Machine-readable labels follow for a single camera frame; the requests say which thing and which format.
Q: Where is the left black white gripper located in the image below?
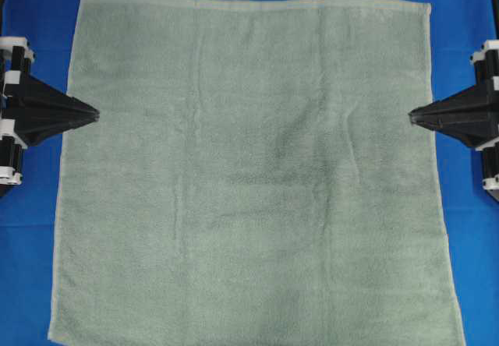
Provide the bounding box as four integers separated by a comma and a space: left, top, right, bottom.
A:
1, 36, 99, 196

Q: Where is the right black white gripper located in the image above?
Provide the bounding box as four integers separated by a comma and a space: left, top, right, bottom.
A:
409, 40, 498, 202

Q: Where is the sage green bath towel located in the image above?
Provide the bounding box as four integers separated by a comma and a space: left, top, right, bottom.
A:
48, 0, 465, 345

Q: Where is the blue table cloth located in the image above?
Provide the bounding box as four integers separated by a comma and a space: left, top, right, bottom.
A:
1, 0, 498, 345

